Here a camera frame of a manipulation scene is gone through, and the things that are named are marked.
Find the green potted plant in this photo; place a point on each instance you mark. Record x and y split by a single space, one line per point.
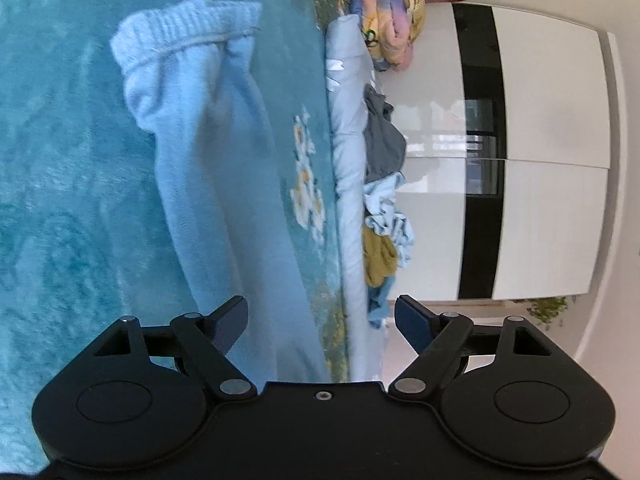
547 310

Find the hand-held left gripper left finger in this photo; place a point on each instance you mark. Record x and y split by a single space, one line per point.
232 325

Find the white wardrobe with black stripe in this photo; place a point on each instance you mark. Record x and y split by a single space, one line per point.
550 85

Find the light blue sweatpants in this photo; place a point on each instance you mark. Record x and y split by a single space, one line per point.
215 185

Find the grey garment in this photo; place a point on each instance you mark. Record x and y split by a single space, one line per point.
385 145

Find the crumpled blue garment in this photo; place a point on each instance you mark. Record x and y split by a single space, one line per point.
380 305

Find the olive green sweater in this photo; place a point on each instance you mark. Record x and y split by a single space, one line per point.
380 260

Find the light blue quilt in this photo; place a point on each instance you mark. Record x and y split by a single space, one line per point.
350 110

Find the pale blue shirt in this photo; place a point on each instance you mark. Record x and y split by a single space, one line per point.
387 210

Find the colourful floral folded blanket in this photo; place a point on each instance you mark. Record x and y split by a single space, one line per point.
385 20

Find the teal floral blanket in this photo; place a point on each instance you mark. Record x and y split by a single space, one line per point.
60 185

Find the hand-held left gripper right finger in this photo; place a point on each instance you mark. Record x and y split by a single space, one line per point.
415 327

